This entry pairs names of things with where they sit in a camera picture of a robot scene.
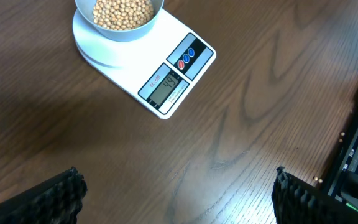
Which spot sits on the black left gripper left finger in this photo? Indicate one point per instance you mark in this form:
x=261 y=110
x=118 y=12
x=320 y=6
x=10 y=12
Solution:
x=56 y=200

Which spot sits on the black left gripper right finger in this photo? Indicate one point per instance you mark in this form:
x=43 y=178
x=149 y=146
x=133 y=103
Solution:
x=295 y=201

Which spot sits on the white digital kitchen scale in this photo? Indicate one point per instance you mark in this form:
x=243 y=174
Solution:
x=158 y=70

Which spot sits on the soybeans in bowl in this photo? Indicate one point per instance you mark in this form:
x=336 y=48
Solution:
x=122 y=14

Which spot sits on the light blue bowl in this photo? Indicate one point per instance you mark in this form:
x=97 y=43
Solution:
x=85 y=7

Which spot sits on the spilled soybean on table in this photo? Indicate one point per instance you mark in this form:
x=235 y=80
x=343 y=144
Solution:
x=317 y=179

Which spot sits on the spilled soybean near rail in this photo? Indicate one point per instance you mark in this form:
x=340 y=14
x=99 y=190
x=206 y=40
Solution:
x=341 y=137

